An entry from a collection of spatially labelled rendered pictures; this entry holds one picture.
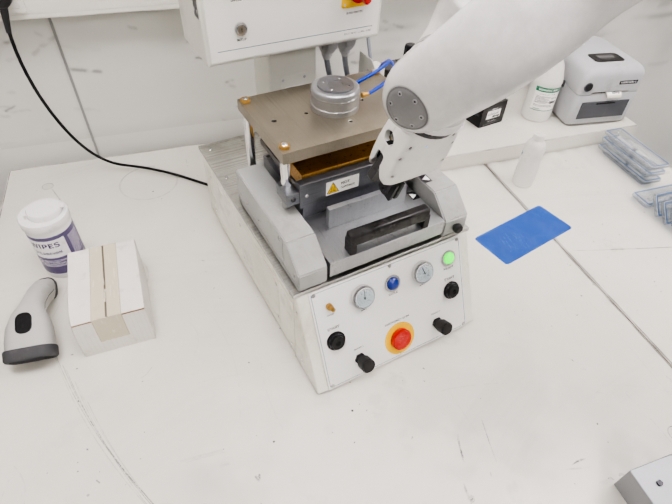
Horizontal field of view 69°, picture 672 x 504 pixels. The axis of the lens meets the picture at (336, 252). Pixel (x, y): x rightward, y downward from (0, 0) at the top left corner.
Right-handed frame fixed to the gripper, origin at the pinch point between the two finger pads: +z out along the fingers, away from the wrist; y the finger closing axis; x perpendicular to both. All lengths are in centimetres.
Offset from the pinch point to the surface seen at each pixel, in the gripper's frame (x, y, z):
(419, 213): -4.0, 4.8, 4.9
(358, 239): -4.3, -6.6, 5.4
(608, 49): 29, 100, 23
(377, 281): -9.1, -3.1, 14.2
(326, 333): -12.7, -13.8, 18.0
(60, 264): 26, -50, 38
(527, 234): -8, 44, 31
